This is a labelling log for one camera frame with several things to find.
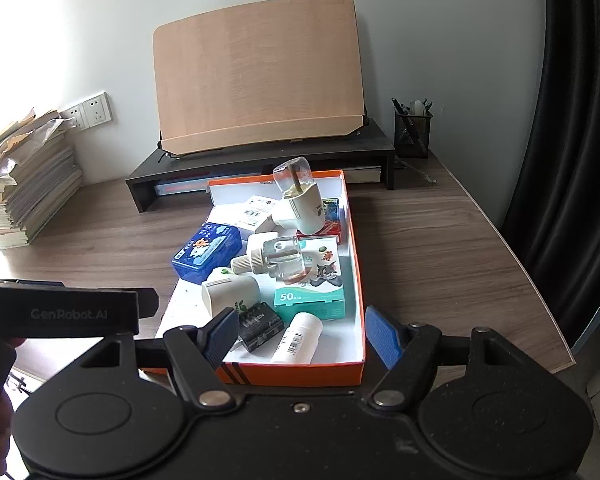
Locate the black curtain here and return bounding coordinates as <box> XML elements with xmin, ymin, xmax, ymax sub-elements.
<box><xmin>501</xmin><ymin>0</ymin><xmax>600</xmax><ymax>348</ymax></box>

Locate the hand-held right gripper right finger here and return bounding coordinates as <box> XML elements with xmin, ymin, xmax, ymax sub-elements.
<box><xmin>363</xmin><ymin>304</ymin><xmax>518</xmax><ymax>410</ymax></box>

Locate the white plug-in heater with bottle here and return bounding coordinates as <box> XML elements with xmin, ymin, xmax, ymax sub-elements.
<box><xmin>271</xmin><ymin>156</ymin><xmax>327</xmax><ymax>237</ymax></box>

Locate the small white carton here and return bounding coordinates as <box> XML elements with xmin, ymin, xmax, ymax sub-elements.
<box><xmin>239</xmin><ymin>194</ymin><xmax>282</xmax><ymax>234</ymax></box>

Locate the black mesh pen holder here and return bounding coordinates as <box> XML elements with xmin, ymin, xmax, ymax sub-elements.
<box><xmin>391</xmin><ymin>96</ymin><xmax>435</xmax><ymax>160</ymax></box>

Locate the stack of books and papers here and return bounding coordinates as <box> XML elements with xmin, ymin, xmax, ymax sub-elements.
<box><xmin>0</xmin><ymin>107</ymin><xmax>83</xmax><ymax>251</ymax></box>

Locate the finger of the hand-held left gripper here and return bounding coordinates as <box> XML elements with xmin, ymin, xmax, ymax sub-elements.
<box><xmin>0</xmin><ymin>276</ymin><xmax>64</xmax><ymax>289</ymax></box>
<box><xmin>137</xmin><ymin>287</ymin><xmax>160</xmax><ymax>320</ymax></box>

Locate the clear liquid refill bottle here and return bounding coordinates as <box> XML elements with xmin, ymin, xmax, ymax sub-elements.
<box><xmin>229</xmin><ymin>234</ymin><xmax>307</xmax><ymax>282</ymax></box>

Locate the black monitor riser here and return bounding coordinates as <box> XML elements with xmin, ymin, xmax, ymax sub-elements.
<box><xmin>125</xmin><ymin>117</ymin><xmax>397</xmax><ymax>215</ymax></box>

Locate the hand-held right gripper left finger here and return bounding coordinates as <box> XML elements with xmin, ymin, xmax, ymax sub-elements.
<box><xmin>75</xmin><ymin>306</ymin><xmax>241</xmax><ymax>410</ymax></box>

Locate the white wall socket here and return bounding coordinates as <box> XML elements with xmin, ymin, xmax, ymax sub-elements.
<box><xmin>59</xmin><ymin>102</ymin><xmax>89</xmax><ymax>132</ymax></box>
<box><xmin>82</xmin><ymin>92</ymin><xmax>114</xmax><ymax>126</ymax></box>

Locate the wooden book stand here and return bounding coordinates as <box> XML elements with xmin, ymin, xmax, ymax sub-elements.
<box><xmin>152</xmin><ymin>0</ymin><xmax>370</xmax><ymax>159</ymax></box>

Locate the white and teal bandage box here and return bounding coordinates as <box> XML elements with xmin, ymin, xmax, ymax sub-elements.
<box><xmin>273</xmin><ymin>237</ymin><xmax>346</xmax><ymax>322</ymax></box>

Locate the black charger plug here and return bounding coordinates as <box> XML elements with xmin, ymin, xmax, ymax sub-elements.
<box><xmin>237</xmin><ymin>302</ymin><xmax>286</xmax><ymax>352</ymax></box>

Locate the white plug-in heater green button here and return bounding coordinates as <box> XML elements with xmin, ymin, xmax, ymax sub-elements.
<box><xmin>201</xmin><ymin>266</ymin><xmax>261</xmax><ymax>319</ymax></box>

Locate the dark book under riser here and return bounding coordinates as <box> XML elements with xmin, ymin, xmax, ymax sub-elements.
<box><xmin>349</xmin><ymin>164</ymin><xmax>384</xmax><ymax>185</ymax></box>

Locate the white charger plug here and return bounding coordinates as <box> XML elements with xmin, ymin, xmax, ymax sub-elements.
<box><xmin>247</xmin><ymin>230</ymin><xmax>282</xmax><ymax>257</ymax></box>

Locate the red playing card box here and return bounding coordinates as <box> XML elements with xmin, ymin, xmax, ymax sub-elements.
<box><xmin>297</xmin><ymin>198</ymin><xmax>344</xmax><ymax>244</ymax></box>

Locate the orange and white cardboard box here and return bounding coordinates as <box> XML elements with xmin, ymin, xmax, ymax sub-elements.
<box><xmin>154</xmin><ymin>169</ymin><xmax>367</xmax><ymax>387</ymax></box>

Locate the white pill bottle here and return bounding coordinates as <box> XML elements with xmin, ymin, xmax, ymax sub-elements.
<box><xmin>271</xmin><ymin>311</ymin><xmax>324</xmax><ymax>366</ymax></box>

